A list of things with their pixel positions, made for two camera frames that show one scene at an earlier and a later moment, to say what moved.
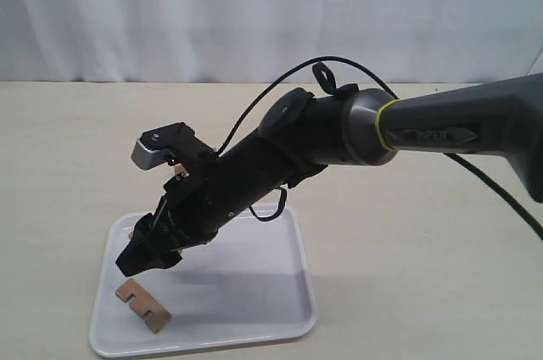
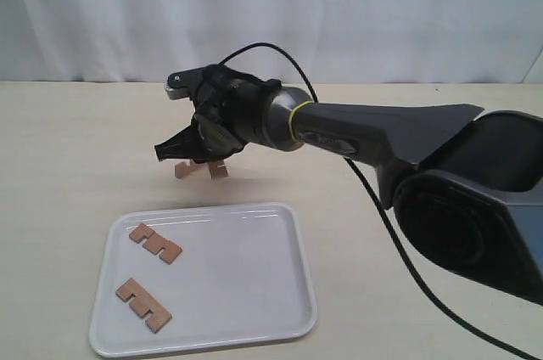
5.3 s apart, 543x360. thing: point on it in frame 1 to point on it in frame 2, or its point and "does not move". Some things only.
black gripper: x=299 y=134 to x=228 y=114
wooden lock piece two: x=144 y=302 does not move
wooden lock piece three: x=179 y=169 does not move
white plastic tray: x=249 y=280 does not move
